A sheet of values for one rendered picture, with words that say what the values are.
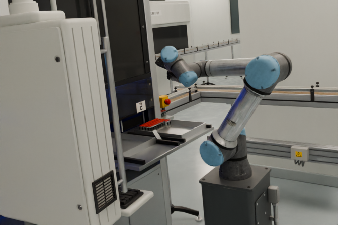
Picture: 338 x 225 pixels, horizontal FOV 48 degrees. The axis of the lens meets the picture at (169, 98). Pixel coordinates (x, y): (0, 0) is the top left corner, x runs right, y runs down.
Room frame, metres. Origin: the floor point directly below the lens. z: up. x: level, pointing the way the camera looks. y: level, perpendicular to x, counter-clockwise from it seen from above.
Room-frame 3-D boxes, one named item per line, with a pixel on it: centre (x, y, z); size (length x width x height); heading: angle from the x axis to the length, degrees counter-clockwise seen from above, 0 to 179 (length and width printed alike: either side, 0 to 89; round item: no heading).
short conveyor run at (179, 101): (2.82, -0.01, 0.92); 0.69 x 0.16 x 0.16; 144
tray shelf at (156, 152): (2.05, 0.15, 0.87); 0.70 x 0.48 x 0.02; 144
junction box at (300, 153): (2.60, -0.90, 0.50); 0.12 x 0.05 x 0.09; 54
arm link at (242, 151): (1.66, -0.27, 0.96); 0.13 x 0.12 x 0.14; 140
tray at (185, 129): (2.16, 0.01, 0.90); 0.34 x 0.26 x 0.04; 53
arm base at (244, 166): (1.66, -0.27, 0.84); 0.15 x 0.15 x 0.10
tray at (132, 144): (1.96, 0.31, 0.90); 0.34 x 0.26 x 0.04; 54
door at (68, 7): (1.86, 0.50, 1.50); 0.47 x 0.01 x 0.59; 144
